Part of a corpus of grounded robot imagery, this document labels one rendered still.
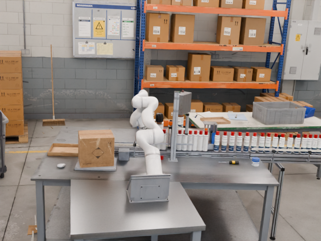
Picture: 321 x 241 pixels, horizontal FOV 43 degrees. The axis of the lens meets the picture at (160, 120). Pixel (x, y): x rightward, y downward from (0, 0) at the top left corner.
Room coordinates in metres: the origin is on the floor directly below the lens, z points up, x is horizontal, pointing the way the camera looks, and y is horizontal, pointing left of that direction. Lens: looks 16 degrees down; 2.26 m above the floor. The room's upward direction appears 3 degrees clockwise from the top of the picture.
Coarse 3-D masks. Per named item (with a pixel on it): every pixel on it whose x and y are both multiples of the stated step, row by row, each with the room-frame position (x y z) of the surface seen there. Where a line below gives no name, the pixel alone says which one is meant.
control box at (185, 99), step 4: (184, 92) 3.78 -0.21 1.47; (188, 92) 3.79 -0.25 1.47; (180, 96) 3.67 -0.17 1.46; (184, 96) 3.68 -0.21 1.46; (188, 96) 3.74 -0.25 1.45; (180, 100) 3.67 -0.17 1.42; (184, 100) 3.68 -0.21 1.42; (188, 100) 3.75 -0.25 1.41; (180, 104) 3.67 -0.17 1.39; (184, 104) 3.68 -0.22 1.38; (188, 104) 3.75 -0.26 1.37; (180, 108) 3.67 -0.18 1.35; (184, 108) 3.69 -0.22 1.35; (188, 108) 3.76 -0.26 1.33; (180, 112) 3.66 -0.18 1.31; (184, 112) 3.69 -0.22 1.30; (188, 112) 3.76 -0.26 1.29
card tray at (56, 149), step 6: (54, 144) 3.88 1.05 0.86; (60, 144) 3.88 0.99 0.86; (66, 144) 3.89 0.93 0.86; (72, 144) 3.89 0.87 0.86; (48, 150) 3.67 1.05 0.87; (54, 150) 3.77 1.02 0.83; (60, 150) 3.78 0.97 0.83; (66, 150) 3.79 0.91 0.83; (72, 150) 3.80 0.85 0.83; (72, 156) 3.64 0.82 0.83
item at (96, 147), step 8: (80, 136) 3.39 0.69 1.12; (88, 136) 3.40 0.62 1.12; (96, 136) 3.41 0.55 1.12; (104, 136) 3.42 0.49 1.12; (112, 136) 3.43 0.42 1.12; (80, 144) 3.33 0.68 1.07; (88, 144) 3.35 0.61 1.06; (96, 144) 3.37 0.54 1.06; (104, 144) 3.38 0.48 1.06; (112, 144) 3.40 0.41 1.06; (80, 152) 3.33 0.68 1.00; (88, 152) 3.35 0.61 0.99; (96, 152) 3.37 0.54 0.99; (104, 152) 3.38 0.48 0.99; (112, 152) 3.40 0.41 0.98; (80, 160) 3.33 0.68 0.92; (88, 160) 3.35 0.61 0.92; (96, 160) 3.37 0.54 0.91; (104, 160) 3.38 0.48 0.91; (112, 160) 3.40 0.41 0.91
